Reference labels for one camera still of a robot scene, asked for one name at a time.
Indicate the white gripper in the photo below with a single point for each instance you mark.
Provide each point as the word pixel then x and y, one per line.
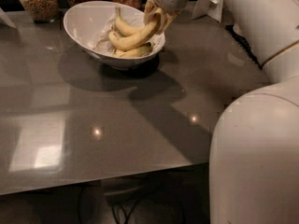
pixel 171 9

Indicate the long front yellow banana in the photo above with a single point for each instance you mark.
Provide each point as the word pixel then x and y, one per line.
pixel 136 40

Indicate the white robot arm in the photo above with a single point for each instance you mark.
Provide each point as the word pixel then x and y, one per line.
pixel 254 154

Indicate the curved back yellow banana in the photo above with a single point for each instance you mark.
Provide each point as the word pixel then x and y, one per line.
pixel 123 26

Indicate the lowest yellow banana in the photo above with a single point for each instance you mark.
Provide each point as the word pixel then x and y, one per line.
pixel 141 51

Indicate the white paper bowl liner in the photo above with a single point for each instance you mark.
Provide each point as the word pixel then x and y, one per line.
pixel 103 45

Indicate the white tilted ceramic bowl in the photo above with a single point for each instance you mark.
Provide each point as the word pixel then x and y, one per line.
pixel 86 21

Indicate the white folded sign card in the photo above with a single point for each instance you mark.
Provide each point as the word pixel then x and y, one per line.
pixel 210 8

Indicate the black rubber mat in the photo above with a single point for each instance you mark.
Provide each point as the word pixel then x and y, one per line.
pixel 243 43

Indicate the leftmost glass cereal jar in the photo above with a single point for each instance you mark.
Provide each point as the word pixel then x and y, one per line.
pixel 41 10

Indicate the left white card corner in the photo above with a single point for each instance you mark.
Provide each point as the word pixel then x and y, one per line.
pixel 4 18

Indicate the table pedestal base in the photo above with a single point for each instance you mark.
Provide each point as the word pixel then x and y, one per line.
pixel 129 188

